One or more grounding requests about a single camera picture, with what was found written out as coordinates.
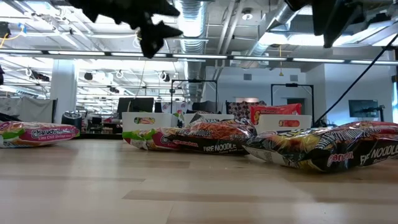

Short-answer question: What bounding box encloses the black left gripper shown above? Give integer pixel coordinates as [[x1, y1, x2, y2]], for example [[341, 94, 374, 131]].
[[67, 0, 183, 59]]

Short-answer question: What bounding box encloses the orange saucy noods pack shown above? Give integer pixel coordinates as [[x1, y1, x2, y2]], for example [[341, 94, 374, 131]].
[[340, 120, 398, 129], [249, 103, 303, 128]]

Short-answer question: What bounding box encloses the black fire noodle pack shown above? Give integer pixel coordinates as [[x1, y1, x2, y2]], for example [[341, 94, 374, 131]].
[[243, 121, 398, 174], [166, 111, 257, 156]]

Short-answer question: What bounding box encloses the round ceiling sensor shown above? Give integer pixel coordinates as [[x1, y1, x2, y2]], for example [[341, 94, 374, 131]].
[[241, 7, 254, 21]]

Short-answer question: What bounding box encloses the long horizontal light bar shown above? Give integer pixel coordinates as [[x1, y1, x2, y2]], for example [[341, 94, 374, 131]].
[[0, 48, 398, 67]]

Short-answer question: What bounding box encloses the black computer monitor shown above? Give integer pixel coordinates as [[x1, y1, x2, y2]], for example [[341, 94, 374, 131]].
[[134, 96, 155, 114], [117, 97, 135, 121]]

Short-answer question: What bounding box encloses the black round drum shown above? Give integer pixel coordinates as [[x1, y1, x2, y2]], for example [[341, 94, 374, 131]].
[[61, 111, 83, 133]]

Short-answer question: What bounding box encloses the grey partition curtain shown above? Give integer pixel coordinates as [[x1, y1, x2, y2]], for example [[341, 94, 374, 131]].
[[0, 96, 58, 124]]

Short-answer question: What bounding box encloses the silver ventilation duct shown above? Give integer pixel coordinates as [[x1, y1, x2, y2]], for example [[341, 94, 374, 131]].
[[172, 0, 209, 102]]

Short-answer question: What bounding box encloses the black background rig frame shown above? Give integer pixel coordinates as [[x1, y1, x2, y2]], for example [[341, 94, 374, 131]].
[[170, 78, 218, 114], [270, 83, 315, 126]]

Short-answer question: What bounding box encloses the wall-mounted black monitor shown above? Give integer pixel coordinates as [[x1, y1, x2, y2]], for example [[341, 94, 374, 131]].
[[348, 99, 386, 119]]

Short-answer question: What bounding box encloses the black ceiling camera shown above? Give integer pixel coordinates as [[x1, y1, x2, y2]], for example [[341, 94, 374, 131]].
[[0, 21, 12, 40]]

